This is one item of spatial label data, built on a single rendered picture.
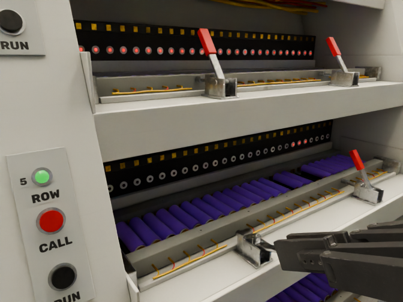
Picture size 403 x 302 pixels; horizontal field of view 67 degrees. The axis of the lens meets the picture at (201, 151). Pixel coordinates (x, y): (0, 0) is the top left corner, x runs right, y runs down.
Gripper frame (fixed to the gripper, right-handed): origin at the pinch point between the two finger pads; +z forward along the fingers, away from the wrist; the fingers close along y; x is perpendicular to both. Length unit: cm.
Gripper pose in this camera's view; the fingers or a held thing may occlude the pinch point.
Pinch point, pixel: (312, 251)
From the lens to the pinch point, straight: 32.4
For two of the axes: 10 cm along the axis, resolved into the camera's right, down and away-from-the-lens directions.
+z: -5.0, 2.6, 8.2
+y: 8.2, -1.7, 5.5
